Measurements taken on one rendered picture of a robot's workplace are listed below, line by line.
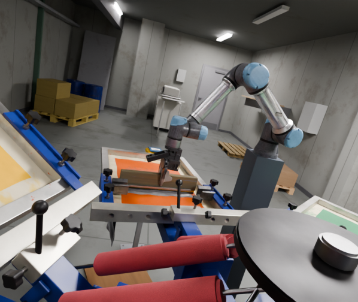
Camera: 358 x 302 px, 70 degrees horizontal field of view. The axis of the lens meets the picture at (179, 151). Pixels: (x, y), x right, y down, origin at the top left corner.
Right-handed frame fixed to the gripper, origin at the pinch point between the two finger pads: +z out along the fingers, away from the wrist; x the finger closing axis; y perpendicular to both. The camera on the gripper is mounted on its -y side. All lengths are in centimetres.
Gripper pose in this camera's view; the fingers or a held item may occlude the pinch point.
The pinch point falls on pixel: (158, 182)
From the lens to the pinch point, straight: 134.2
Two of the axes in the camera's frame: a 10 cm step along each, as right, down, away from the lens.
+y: 9.2, 1.6, 3.5
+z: -2.5, 9.3, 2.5
